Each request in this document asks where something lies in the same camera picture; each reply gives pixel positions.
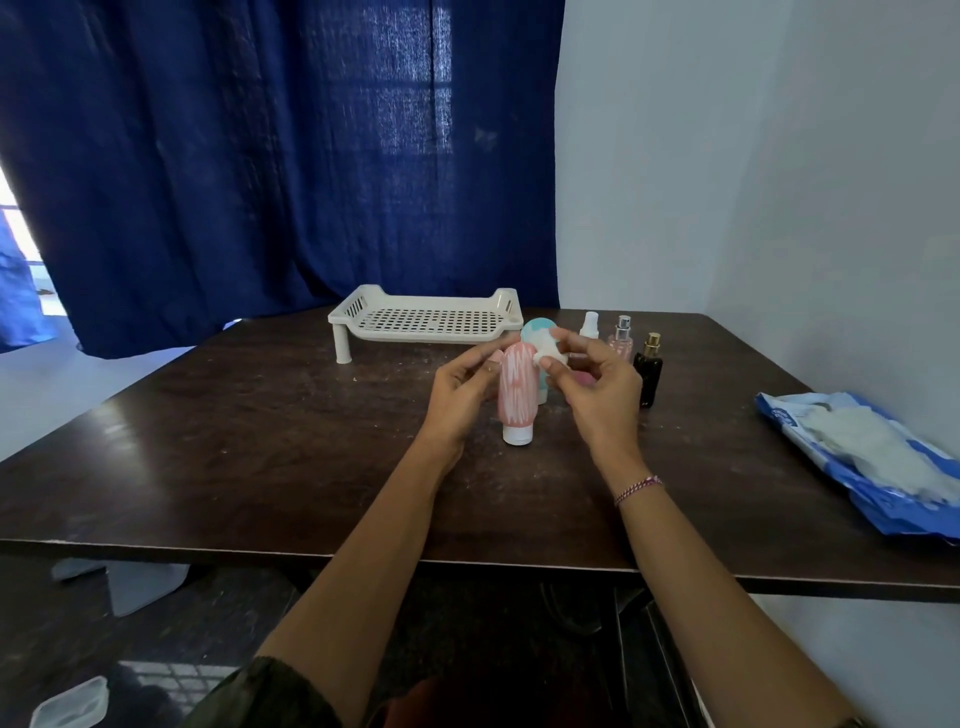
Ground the person's left hand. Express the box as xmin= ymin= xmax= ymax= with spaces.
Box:
xmin=414 ymin=336 xmax=525 ymax=462

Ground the person's right hand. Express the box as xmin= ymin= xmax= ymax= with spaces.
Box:
xmin=537 ymin=327 xmax=645 ymax=471

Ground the white cotton wipe piece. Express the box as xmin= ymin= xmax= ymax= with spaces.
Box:
xmin=531 ymin=328 xmax=569 ymax=369

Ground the pink squeeze bottle white cap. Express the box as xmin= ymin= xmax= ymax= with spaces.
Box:
xmin=497 ymin=342 xmax=540 ymax=447

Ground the person's left forearm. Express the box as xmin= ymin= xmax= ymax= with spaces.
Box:
xmin=253 ymin=441 xmax=468 ymax=728

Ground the person's right forearm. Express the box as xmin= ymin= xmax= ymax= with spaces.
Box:
xmin=598 ymin=450 xmax=860 ymax=728

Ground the teal squeeze bottle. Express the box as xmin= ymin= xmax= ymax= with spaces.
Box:
xmin=520 ymin=317 xmax=558 ymax=406

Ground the pink perfume bottle silver cap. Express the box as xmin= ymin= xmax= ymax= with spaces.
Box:
xmin=607 ymin=315 xmax=636 ymax=364

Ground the white perforated plastic rack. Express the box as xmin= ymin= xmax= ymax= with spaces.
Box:
xmin=327 ymin=284 xmax=525 ymax=366

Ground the black perfume bottle gold cap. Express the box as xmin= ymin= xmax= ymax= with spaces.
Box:
xmin=633 ymin=332 xmax=665 ymax=410

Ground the large dark blue curtain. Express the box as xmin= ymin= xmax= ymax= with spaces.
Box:
xmin=0 ymin=0 xmax=566 ymax=360

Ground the dark metal table leg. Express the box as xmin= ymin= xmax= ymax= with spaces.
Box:
xmin=611 ymin=588 xmax=695 ymax=728

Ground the white wipes pile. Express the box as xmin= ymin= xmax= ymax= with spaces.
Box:
xmin=801 ymin=405 xmax=960 ymax=505

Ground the blue wipes packet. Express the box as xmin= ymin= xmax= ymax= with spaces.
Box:
xmin=754 ymin=391 xmax=960 ymax=543

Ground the camouflage green sleeve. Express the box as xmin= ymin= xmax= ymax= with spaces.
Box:
xmin=180 ymin=655 xmax=344 ymax=728

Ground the small blue curtain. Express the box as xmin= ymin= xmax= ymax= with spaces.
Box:
xmin=0 ymin=217 xmax=60 ymax=352

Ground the window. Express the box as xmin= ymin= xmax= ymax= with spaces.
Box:
xmin=0 ymin=165 xmax=70 ymax=318

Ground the clear plastic container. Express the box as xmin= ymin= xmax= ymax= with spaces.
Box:
xmin=28 ymin=675 xmax=111 ymax=728

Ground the pink thread bracelet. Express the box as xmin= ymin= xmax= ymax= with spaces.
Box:
xmin=614 ymin=474 xmax=666 ymax=508

